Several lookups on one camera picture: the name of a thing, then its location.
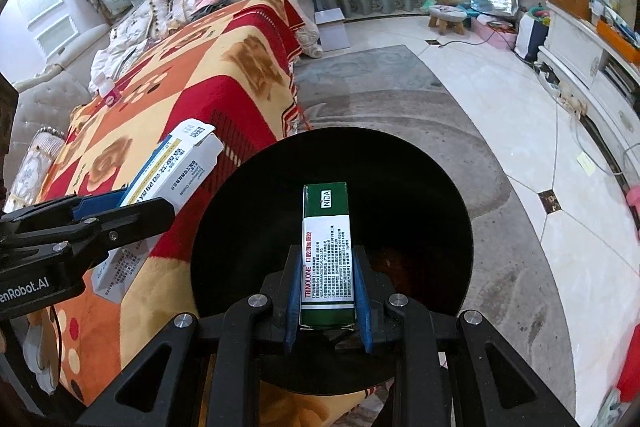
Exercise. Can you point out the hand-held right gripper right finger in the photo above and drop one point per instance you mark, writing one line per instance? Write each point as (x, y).
(363, 307)

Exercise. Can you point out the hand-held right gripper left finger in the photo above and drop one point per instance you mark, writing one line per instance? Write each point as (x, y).
(292, 307)

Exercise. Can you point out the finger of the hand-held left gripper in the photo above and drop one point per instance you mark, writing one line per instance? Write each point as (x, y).
(100, 206)
(145, 217)

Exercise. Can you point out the green white medicine box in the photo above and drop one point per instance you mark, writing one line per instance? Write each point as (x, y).
(327, 267)

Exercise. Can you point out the white blue medicine box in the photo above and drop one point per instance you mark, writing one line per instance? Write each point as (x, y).
(170, 167)

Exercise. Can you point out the black round bin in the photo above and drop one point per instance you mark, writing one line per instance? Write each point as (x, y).
(400, 207)

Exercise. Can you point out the pale floral bolster cushion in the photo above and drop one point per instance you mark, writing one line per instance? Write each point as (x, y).
(32, 162)

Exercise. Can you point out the white pink spray bottle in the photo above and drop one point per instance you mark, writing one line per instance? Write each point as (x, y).
(111, 91)

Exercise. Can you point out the grey tufted sofa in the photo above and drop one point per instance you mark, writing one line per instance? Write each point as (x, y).
(30, 107)

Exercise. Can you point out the printed orange red blanket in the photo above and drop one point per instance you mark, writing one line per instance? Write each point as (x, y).
(165, 97)

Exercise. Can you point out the white folded quilt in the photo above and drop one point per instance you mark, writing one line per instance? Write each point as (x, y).
(114, 57)

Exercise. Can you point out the cream embroidered cushion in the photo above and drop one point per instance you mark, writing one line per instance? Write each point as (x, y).
(147, 14)

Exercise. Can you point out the grey patterned rug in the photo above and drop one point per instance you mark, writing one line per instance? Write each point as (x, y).
(375, 97)

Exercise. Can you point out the pile of folded clothes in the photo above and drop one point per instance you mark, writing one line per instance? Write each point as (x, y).
(210, 0)

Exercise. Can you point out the white cardboard box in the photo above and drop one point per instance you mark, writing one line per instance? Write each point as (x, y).
(331, 31)

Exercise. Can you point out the pink basin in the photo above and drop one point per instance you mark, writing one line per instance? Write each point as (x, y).
(495, 33)

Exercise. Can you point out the small round wooden stool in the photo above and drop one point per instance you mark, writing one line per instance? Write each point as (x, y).
(447, 14)

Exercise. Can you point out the white shopping bag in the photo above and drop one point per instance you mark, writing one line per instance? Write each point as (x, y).
(530, 35)

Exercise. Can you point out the white cabinet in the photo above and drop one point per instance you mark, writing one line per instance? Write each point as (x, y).
(580, 52)

